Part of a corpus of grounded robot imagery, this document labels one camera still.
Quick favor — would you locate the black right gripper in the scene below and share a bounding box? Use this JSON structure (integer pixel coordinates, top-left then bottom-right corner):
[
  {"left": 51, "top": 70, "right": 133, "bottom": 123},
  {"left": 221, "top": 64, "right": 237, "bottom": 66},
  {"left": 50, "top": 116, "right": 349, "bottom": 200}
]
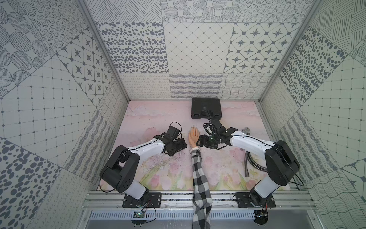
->
[{"left": 195, "top": 134, "right": 220, "bottom": 149}]

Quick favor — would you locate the mannequin hand with glitter nails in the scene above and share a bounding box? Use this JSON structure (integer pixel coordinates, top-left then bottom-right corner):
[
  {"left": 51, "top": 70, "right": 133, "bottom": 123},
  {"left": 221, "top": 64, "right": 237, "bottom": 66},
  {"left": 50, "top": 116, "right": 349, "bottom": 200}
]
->
[{"left": 188, "top": 127, "right": 200, "bottom": 148}]

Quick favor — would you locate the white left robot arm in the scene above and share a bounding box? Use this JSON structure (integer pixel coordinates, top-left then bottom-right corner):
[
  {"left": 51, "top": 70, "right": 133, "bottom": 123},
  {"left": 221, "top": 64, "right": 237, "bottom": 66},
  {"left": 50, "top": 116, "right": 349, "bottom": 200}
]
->
[{"left": 100, "top": 136, "right": 187, "bottom": 205}]

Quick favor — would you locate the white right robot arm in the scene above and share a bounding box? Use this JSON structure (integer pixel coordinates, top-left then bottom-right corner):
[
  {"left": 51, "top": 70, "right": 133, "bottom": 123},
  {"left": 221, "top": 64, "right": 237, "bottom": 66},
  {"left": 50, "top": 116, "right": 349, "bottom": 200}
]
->
[{"left": 195, "top": 127, "right": 300, "bottom": 206}]

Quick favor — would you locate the black plastic tool case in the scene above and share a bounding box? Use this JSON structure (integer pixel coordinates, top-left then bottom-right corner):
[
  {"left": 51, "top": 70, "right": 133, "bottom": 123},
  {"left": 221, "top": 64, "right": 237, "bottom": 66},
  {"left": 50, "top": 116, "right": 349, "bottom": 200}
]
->
[{"left": 191, "top": 97, "right": 222, "bottom": 120}]

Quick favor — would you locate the black white plaid sleeve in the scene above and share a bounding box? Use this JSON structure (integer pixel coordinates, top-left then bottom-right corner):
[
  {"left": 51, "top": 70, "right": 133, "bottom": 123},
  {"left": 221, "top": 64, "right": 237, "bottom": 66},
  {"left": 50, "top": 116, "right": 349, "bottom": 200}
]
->
[{"left": 191, "top": 147, "right": 213, "bottom": 229}]

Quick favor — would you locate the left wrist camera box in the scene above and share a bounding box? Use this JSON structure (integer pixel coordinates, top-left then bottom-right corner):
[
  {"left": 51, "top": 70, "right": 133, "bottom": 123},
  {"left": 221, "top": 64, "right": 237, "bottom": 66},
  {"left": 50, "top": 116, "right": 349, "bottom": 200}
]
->
[{"left": 165, "top": 126, "right": 181, "bottom": 140}]

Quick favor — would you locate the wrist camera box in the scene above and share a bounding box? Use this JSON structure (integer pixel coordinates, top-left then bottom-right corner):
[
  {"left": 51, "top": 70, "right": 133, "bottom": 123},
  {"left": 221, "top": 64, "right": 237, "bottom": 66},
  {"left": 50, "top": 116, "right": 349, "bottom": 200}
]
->
[
  {"left": 204, "top": 119, "right": 226, "bottom": 135},
  {"left": 165, "top": 126, "right": 181, "bottom": 140}
]

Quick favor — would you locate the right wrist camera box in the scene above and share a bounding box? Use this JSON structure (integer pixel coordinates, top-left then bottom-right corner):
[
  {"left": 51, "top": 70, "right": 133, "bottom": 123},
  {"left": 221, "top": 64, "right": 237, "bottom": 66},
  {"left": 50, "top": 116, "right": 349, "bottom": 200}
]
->
[{"left": 204, "top": 119, "right": 226, "bottom": 135}]

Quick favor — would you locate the orange handled adjustable wrench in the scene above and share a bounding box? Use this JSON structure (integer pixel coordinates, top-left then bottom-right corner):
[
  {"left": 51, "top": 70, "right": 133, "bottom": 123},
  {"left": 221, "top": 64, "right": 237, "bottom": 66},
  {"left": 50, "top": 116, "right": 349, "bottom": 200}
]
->
[{"left": 242, "top": 127, "right": 251, "bottom": 135}]

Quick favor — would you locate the grey coiled hose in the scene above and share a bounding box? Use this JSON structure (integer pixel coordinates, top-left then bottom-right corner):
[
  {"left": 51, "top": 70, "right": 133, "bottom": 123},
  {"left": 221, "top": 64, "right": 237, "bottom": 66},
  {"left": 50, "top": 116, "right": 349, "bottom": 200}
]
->
[{"left": 244, "top": 150, "right": 268, "bottom": 177}]

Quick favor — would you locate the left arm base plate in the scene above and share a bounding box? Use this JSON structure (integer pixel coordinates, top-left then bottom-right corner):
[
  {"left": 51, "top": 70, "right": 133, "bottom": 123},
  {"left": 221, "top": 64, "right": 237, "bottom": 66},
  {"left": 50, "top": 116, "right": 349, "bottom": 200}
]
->
[{"left": 123, "top": 192, "right": 162, "bottom": 208}]

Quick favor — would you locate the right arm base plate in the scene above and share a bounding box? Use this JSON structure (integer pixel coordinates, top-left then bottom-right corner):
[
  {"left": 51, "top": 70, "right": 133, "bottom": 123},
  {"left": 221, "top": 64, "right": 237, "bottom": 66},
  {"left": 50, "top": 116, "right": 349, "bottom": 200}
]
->
[{"left": 233, "top": 192, "right": 276, "bottom": 208}]

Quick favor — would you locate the aluminium mounting rail frame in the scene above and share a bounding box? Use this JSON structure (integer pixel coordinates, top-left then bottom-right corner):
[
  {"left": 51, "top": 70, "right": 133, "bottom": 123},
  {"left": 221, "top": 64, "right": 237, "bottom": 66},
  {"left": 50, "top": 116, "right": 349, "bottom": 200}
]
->
[{"left": 76, "top": 190, "right": 325, "bottom": 229}]

